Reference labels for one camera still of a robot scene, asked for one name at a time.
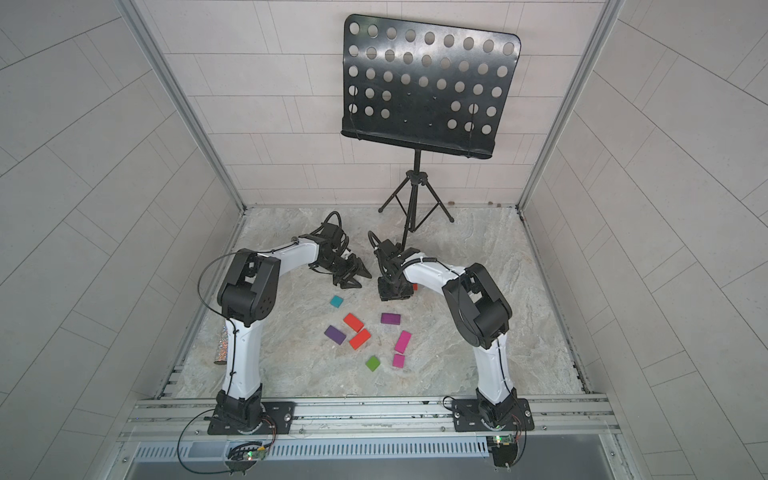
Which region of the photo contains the left circuit board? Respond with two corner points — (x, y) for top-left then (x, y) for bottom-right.
(225, 441), (271, 474)

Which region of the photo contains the light green block front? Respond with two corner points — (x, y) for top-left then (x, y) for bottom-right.
(365, 356), (381, 372)

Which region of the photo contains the aluminium frame rail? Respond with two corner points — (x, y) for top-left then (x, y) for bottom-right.
(117, 394), (620, 442)

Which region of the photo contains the circuit board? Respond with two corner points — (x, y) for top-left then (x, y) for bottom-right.
(225, 441), (271, 474)
(486, 435), (519, 469)

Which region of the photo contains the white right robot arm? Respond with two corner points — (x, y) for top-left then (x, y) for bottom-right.
(368, 232), (517, 428)

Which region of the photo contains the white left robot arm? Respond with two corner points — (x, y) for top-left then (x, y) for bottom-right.
(214, 211), (372, 431)

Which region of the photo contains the dark purple block left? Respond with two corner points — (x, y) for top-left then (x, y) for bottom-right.
(324, 325), (347, 345)

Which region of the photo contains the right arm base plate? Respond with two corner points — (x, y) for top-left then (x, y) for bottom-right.
(444, 396), (535, 433)

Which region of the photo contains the glittery silver microphone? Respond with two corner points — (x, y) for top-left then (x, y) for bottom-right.
(214, 326), (228, 365)

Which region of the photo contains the right circuit board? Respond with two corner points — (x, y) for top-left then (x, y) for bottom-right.
(486, 435), (519, 469)

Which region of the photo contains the magenta long block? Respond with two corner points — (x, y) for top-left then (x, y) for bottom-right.
(394, 331), (412, 355)

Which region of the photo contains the black music stand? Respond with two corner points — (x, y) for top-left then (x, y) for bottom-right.
(341, 14), (522, 234)

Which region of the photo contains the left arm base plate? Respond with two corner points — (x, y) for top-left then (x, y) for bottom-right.
(204, 401), (297, 435)

